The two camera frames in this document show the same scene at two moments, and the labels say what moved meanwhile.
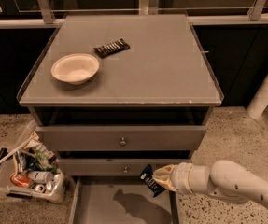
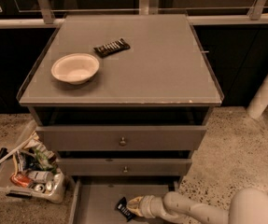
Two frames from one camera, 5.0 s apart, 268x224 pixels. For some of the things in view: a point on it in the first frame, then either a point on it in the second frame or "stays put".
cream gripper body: (181, 177) -> (146, 206)
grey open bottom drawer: (120, 201) stays put
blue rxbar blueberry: (149, 180) -> (121, 206)
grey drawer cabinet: (112, 93) stays put
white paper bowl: (75, 68) stays put
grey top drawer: (123, 137) stays put
